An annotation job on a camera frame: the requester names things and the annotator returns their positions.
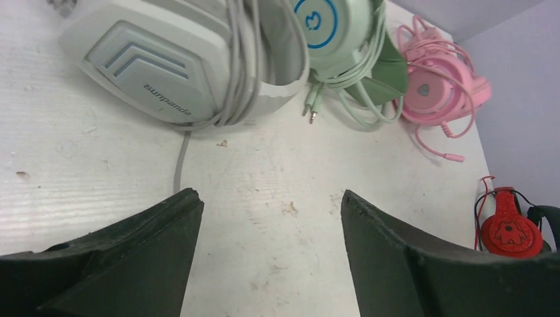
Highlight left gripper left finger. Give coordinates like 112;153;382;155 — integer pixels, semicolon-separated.
1;188;204;316

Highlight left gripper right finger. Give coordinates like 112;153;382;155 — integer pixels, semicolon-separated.
341;190;559;316

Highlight pink cat-ear headphones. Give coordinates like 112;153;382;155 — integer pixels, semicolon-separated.
397;15;492;162

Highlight white gaming headset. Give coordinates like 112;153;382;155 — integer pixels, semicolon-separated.
50;1;310;192

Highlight mint green headphones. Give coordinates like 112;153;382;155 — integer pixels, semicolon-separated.
290;0;408;131

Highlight red and black headphones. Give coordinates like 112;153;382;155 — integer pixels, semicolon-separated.
473;176;559;259

